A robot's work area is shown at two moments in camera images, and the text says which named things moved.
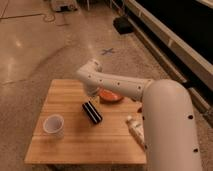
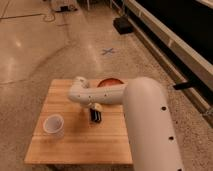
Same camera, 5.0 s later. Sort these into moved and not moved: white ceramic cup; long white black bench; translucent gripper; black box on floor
Moved: translucent gripper
Not moved: long white black bench; black box on floor; white ceramic cup
